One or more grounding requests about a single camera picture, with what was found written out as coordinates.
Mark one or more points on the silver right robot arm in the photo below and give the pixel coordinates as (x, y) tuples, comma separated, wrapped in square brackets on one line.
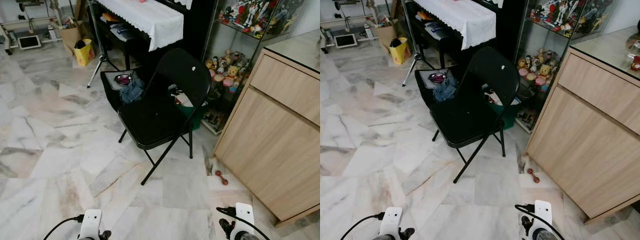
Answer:
[(542, 236), (245, 236)]

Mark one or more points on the red dumbbell toy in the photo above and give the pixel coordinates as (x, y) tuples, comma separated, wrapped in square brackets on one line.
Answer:
[(221, 177), (533, 175)]

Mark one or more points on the light wooden cabinet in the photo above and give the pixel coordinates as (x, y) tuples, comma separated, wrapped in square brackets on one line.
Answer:
[(585, 140), (270, 135)]

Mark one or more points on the green bin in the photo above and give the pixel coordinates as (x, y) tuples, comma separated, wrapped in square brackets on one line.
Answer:
[(192, 117), (505, 115)]

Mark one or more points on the black folding chair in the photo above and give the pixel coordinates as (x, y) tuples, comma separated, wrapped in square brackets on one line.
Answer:
[(150, 117), (462, 117)]

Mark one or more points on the black fabric stool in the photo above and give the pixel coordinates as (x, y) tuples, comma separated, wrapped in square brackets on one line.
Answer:
[(111, 92), (425, 90)]

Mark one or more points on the blue denim cloth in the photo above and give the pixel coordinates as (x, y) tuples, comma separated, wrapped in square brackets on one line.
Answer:
[(445, 90), (131, 92)]

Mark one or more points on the glass display cabinet with toys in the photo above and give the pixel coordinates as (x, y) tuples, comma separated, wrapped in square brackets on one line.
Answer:
[(542, 70), (235, 70)]

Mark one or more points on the metal bowl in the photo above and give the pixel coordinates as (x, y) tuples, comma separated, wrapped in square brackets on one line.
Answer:
[(123, 79), (437, 77)]

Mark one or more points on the yellow bear plush toy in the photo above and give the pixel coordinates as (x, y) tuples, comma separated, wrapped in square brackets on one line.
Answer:
[(544, 69), (232, 71)]

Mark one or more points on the metal tripod stand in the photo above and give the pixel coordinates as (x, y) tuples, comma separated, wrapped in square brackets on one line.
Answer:
[(102, 59), (417, 57)]

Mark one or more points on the yellow paper bag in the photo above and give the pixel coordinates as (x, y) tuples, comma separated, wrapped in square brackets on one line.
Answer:
[(85, 54), (400, 52)]

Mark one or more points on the small red jar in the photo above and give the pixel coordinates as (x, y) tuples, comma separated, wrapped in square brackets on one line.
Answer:
[(635, 63)]

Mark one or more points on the black piano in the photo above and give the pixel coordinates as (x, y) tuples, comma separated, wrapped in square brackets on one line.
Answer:
[(195, 30), (507, 30)]

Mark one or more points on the brown cardboard box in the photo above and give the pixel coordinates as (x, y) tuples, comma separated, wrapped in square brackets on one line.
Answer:
[(386, 34), (70, 34)]

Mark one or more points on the white framed tablet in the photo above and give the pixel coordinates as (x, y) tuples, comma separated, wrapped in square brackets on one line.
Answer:
[(29, 42), (345, 40)]

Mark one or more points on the white lace cloth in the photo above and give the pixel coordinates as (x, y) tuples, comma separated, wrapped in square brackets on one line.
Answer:
[(465, 20), (150, 20)]

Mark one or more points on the white low shelf rack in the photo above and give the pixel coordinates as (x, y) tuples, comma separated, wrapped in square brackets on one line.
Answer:
[(30, 22), (345, 21)]

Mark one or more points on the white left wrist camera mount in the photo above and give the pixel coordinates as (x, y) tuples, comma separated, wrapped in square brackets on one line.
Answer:
[(391, 220), (90, 222)]

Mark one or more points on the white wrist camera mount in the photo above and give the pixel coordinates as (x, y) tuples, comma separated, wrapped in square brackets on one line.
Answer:
[(244, 215), (391, 220), (542, 212), (90, 222)]

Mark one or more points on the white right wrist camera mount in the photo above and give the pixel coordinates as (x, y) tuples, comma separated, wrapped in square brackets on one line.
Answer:
[(542, 212), (244, 215)]

